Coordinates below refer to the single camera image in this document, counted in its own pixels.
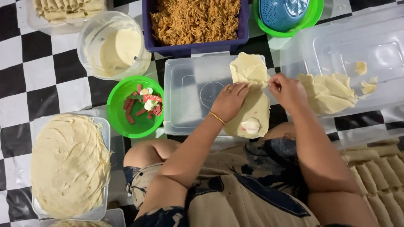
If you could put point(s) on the person's left hand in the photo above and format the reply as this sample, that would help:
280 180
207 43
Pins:
228 102

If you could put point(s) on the person's right hand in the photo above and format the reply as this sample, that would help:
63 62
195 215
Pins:
290 93

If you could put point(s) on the person's left fingers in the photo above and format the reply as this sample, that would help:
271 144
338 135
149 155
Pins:
236 88

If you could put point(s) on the person's right fingers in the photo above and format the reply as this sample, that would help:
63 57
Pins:
276 82

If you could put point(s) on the pale yellow crepe wrapper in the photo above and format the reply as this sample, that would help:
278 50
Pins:
249 69

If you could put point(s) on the white red filling dollop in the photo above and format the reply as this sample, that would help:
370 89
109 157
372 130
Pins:
251 125

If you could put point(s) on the clear plastic container lid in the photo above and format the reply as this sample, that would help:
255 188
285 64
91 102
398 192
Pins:
189 94

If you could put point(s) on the pile of torn crepe wrappers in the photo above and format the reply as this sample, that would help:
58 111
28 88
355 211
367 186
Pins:
328 93

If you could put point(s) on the purple plastic bin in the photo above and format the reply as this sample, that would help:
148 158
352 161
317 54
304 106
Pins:
195 47

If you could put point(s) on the blue plastic strainer basket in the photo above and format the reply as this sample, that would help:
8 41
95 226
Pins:
282 14

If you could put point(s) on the green plastic basin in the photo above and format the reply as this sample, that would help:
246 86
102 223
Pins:
312 19

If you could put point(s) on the heap of orange breadcrumbs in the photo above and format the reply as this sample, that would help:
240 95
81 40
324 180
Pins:
195 20

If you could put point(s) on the large clear plastic container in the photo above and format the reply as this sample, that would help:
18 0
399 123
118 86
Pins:
347 44

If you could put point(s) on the red white crab stick piece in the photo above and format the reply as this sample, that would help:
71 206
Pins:
153 98

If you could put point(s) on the small crepe scrap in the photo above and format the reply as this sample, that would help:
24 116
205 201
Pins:
369 86
361 67

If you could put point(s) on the white egg piece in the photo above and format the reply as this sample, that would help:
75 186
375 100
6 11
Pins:
150 105

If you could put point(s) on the beige navy patterned dress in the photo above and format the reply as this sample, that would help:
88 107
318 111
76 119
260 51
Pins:
240 189

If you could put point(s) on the pile of red sausage strips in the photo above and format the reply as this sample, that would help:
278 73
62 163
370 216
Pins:
129 108

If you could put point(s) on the green plastic bowl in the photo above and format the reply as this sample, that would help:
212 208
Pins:
121 119

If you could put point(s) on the clear plastic batter jar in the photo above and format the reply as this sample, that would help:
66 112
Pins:
116 47

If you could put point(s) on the clear plastic tray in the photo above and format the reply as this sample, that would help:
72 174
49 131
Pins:
105 132

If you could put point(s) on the rows of rolled filled crepes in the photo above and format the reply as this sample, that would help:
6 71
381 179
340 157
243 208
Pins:
378 176

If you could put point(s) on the clear tray with crepes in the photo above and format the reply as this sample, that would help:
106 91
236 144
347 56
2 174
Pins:
113 217

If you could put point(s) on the stack of round crepe wrappers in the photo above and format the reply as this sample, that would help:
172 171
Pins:
69 164

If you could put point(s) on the clear tub of rolled crepes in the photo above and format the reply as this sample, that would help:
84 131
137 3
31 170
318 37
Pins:
68 12

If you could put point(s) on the black white checkered mat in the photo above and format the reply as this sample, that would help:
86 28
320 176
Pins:
41 78

